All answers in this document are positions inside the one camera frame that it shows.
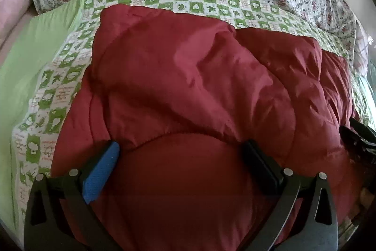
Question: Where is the red quilted comforter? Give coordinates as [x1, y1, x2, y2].
[50, 3, 365, 251]

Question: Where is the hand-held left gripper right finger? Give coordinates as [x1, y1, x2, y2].
[241, 139, 338, 251]

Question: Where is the pale patterned pillow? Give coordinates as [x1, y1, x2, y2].
[354, 20, 376, 73]

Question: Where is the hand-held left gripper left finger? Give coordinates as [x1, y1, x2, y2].
[24, 141, 124, 251]

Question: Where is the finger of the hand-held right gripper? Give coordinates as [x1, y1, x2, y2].
[339, 117, 376, 153]

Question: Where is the pink pillow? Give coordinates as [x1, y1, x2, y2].
[0, 0, 37, 48]

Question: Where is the green checkered bedsheet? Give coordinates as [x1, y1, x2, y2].
[0, 0, 376, 243]

